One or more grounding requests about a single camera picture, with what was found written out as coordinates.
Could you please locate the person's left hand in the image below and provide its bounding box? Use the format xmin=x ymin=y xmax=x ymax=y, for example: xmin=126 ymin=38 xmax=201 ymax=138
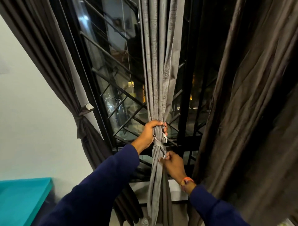
xmin=131 ymin=120 xmax=168 ymax=155

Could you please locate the grey curtain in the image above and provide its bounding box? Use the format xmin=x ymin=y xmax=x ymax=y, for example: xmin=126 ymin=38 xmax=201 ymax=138
xmin=139 ymin=0 xmax=186 ymax=226

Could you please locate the black window grille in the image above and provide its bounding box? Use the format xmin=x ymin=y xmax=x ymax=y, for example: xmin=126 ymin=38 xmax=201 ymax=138
xmin=49 ymin=0 xmax=219 ymax=182

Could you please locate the dark brown tied curtain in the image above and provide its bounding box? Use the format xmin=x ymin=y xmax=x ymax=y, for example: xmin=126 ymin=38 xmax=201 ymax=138
xmin=0 ymin=0 xmax=144 ymax=226

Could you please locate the teal table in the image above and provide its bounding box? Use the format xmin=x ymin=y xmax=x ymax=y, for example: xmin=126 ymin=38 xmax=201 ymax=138
xmin=0 ymin=178 xmax=53 ymax=226

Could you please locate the person's right forearm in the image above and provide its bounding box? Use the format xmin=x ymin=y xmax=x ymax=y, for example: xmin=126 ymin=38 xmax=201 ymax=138
xmin=181 ymin=180 xmax=251 ymax=226

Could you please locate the person's right hand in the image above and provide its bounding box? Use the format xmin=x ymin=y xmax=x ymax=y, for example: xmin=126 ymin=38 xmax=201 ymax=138
xmin=158 ymin=151 xmax=187 ymax=185

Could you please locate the grey curtain tieback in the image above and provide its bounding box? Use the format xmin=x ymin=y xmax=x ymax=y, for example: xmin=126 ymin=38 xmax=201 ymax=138
xmin=153 ymin=124 xmax=168 ymax=159

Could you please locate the dark brown curtain tieback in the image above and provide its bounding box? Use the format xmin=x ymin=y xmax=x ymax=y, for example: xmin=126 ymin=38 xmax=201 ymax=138
xmin=73 ymin=104 xmax=95 ymax=140

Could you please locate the dark brown loose curtain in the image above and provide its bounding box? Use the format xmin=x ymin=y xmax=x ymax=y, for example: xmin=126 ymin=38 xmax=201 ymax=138
xmin=188 ymin=0 xmax=298 ymax=226

